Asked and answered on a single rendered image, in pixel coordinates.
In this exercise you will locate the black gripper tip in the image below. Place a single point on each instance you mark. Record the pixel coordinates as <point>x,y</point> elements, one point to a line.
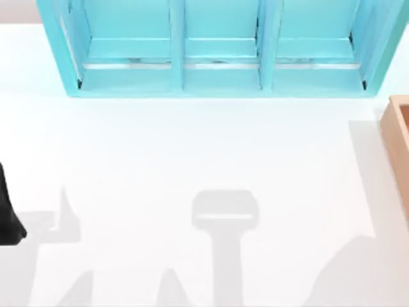
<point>7,224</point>

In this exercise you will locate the light blue rack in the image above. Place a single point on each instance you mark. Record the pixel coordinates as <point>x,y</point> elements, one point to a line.
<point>220,83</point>

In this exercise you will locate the salmon-coloured shallow box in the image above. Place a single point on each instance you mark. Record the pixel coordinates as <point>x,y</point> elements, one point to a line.
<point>395,150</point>

